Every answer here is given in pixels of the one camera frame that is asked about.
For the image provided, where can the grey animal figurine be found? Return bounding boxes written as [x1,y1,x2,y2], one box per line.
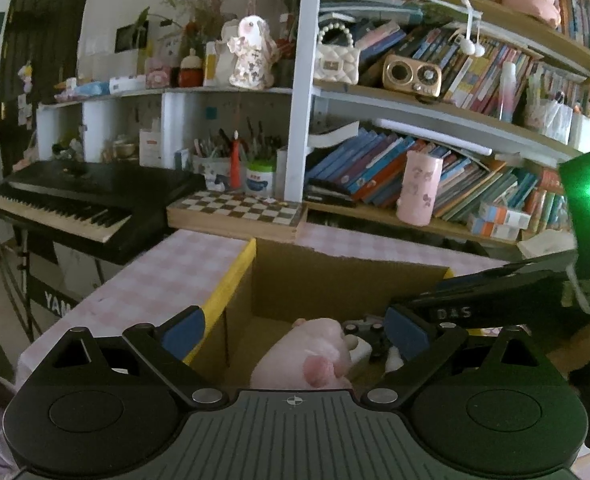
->
[342,319,390,363]

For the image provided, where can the white paper bag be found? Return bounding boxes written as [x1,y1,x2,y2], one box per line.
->
[525,97,573,143]

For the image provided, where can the pink slim bottle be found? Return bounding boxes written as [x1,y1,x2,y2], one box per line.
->
[500,60,518,123]

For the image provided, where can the black electronic keyboard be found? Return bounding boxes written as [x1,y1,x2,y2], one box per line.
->
[0,160,206,266]

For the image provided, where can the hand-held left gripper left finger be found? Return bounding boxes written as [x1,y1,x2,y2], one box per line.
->
[50,305,228,407]

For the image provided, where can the floral bunny doll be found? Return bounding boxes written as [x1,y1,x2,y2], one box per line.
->
[222,16,280,91]

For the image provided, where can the yellow cardboard box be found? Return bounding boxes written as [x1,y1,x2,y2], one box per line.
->
[182,237,480,391]

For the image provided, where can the black keyboard stand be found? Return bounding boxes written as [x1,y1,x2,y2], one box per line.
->
[5,220,106,342]

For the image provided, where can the white pen container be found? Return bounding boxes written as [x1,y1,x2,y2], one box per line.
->
[192,155,233,191]

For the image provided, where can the yellow white carton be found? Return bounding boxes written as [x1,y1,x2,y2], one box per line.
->
[204,41,230,87]

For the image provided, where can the dark framed picture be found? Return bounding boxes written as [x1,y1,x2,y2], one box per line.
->
[115,24,148,53]

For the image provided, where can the row of upright books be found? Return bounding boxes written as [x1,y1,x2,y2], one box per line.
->
[355,0,590,121]

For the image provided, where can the dark door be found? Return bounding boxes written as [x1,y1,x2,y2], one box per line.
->
[0,0,96,181]

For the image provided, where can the gold retro radio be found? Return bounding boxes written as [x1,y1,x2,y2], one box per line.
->
[382,54,443,98]

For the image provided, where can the white cup with green lid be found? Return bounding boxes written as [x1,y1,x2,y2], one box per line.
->
[246,157,277,196]

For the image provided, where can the cream quilted handbag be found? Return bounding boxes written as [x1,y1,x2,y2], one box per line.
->
[315,22,360,86]

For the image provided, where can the white box with red label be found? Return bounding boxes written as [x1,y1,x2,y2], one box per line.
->
[140,129,162,168]

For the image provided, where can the white flat box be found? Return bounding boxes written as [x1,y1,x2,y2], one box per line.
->
[110,75,146,94]

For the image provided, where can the pink toy box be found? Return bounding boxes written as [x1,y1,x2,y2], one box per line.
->
[146,57,172,88]

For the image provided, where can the bunch of pens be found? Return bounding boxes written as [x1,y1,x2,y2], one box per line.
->
[195,117,283,161]

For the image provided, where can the pink cylindrical cup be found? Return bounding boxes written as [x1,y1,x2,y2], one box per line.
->
[396,150,444,226]

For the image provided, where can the large white plug charger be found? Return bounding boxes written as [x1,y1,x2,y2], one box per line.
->
[347,337,373,361]

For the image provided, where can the person's right forearm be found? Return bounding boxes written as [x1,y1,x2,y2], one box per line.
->
[545,316,590,378]

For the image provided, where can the wooden chessboard box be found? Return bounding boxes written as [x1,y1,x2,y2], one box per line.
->
[166,191,308,242]

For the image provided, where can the white hanging earphones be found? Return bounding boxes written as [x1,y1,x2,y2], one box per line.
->
[457,0,486,57]

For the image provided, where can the row of leaning books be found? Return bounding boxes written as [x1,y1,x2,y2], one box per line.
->
[305,127,576,233]

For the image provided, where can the dried flower bouquet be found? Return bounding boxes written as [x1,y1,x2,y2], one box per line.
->
[165,0,236,43]

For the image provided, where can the orange white carton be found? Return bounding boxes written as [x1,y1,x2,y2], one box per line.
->
[479,201,532,228]
[467,214,520,242]

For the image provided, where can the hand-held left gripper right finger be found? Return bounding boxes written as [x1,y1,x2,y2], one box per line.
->
[361,304,543,406]

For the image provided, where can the white bookshelf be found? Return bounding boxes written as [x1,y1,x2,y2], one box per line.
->
[35,0,590,251]

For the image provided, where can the pink printed desk mat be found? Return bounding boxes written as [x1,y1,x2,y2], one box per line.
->
[17,222,500,386]

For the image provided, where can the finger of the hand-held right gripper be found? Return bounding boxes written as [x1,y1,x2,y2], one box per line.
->
[389,270,573,331]
[427,251,576,295]

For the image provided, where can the pink pig plush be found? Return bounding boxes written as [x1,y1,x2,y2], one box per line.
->
[250,317,356,390]

